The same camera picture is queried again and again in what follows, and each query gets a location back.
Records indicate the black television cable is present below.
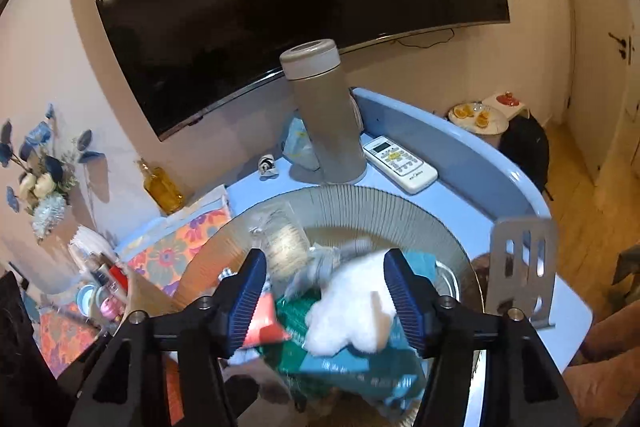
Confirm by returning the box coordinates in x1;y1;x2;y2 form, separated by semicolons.
390;29;456;48

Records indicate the black backpack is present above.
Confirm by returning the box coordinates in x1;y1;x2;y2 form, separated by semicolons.
497;114;551;198

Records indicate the white ribbed vase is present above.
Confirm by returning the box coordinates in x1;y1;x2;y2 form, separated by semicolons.
69;226;119;269

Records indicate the bunch of pens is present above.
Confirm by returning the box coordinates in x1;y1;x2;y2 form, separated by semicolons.
75;252;133;323

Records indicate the bamboo pen holder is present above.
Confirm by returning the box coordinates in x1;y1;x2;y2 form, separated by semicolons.
115;264;183;333

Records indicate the metal bookend stand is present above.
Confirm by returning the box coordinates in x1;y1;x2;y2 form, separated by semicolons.
487;217;558;330

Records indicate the clear plastic bag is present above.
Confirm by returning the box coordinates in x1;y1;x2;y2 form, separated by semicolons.
247;202;313;283

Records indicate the teal drawstring pouch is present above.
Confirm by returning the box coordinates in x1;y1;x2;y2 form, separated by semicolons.
290;251;441;413

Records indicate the black door handle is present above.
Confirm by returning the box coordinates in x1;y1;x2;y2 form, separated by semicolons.
607;32;630;62

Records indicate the black television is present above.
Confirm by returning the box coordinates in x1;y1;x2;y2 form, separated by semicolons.
81;0;512;142

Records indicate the white door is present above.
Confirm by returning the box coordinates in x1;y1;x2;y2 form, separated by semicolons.
550;0;640;188

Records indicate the blue white flower bouquet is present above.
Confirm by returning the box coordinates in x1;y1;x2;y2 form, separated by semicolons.
0;103;93;240

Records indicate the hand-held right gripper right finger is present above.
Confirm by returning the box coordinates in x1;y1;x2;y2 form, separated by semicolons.
383;248;582;427

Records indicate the grey thermos flask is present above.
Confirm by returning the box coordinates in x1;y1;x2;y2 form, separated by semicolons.
279;39;370;184

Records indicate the round wicker basket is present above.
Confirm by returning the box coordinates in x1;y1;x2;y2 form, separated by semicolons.
172;185;486;427

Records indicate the white plush toy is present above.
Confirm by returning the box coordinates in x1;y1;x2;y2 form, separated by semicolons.
305;249;401;356

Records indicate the blue tissue packet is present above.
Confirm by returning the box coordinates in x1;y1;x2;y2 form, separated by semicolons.
281;117;321;170

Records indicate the white plate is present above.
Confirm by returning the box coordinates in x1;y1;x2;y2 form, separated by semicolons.
447;102;510;132

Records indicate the brown upholstered seat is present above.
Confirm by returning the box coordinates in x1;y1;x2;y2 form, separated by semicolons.
565;307;640;427

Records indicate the floral tablecloth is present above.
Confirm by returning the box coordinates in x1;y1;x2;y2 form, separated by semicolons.
37;187;236;427

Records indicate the yellow liquid bottle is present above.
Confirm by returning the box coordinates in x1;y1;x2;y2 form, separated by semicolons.
136;158;185;215

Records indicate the light blue table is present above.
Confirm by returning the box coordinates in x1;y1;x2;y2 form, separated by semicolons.
220;87;596;373

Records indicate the red orange packet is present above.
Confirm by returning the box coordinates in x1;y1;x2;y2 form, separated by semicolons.
242;293;292;349

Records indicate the green packet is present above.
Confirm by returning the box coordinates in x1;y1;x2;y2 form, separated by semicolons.
260;294;331;403

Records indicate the white remote control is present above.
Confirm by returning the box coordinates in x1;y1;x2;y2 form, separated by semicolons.
362;135;439;195

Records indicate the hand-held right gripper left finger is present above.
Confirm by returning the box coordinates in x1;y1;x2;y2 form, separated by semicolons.
65;248;269;427

